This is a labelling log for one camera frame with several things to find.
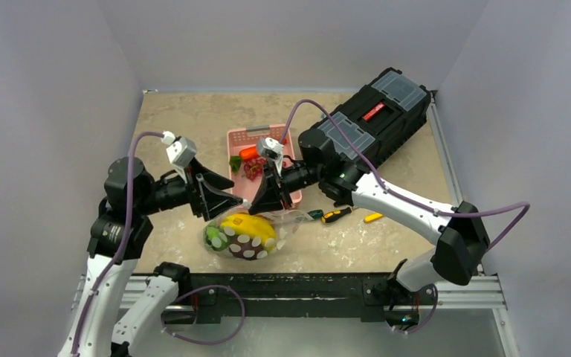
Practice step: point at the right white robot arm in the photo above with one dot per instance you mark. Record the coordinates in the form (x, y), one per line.
(457, 233)

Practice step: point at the clear zip top bag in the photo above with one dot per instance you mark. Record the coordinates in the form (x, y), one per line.
(286, 223)

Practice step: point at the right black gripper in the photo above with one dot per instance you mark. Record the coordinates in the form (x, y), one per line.
(278, 184)

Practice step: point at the orange carrot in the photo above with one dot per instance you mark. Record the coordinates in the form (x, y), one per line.
(248, 153)

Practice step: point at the black yellow screwdriver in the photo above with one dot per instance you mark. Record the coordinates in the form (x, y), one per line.
(336, 215)

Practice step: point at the purple grapes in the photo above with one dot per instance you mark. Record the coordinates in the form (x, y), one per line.
(252, 169)

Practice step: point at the green bell pepper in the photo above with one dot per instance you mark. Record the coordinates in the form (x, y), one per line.
(215, 239)

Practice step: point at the black plastic toolbox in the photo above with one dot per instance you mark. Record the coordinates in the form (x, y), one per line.
(379, 118)

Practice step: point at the green handled screwdriver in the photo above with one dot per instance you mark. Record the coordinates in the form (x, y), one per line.
(316, 214)

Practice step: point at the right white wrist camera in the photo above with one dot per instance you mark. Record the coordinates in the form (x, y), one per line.
(272, 150)

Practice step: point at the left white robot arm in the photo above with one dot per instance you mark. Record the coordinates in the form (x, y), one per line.
(117, 240)

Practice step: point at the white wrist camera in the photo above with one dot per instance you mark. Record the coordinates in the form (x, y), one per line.
(272, 150)
(180, 152)

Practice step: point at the green leafy vegetable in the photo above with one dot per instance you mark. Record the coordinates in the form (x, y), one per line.
(235, 162)

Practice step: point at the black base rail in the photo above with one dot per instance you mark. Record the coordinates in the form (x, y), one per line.
(369, 297)

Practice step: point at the yellow banana bunch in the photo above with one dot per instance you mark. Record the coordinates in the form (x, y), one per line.
(252, 226)

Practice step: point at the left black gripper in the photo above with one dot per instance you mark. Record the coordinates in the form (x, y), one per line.
(204, 190)

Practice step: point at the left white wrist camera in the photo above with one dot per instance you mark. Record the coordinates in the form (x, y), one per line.
(180, 152)

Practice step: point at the pink plastic basket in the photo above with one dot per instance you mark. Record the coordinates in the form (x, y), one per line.
(238, 139)

